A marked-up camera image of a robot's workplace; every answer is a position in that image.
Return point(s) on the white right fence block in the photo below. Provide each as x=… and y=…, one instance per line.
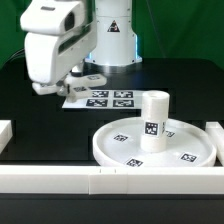
x=216, y=132

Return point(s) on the white left fence block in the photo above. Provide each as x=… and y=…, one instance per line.
x=5, y=133

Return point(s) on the white fence block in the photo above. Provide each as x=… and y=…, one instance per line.
x=216, y=132
x=5, y=133

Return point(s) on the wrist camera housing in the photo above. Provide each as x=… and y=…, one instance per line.
x=53, y=17

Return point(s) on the white marker sheet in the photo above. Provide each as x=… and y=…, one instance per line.
x=108, y=99

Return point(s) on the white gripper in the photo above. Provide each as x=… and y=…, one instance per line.
x=50, y=58

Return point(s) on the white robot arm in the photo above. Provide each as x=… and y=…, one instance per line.
x=116, y=47

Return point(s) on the white round table top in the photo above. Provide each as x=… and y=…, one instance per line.
x=133, y=142

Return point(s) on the white cross-shaped table base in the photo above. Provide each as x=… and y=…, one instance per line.
x=80, y=87

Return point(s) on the white front fence bar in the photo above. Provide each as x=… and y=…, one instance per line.
x=105, y=180

